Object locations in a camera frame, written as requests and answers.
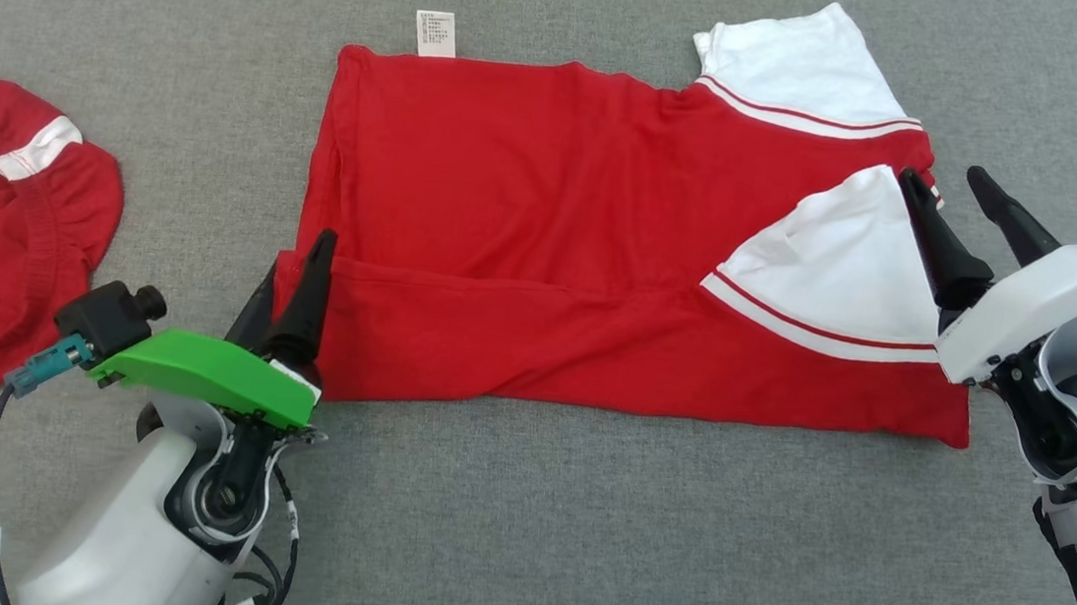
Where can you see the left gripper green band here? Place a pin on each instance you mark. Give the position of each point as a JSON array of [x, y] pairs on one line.
[[206, 371]]

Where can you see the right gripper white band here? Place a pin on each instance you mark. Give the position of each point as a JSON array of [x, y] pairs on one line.
[[1022, 310]]

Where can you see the red white-sleeved t-shirt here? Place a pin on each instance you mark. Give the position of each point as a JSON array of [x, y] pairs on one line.
[[526, 222]]

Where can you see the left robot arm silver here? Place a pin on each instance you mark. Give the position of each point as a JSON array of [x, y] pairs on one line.
[[111, 538]]

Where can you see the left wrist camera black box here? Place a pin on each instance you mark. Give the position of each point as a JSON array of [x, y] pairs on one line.
[[102, 320]]

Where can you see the left camera teal connector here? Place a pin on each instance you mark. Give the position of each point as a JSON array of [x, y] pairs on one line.
[[48, 369]]

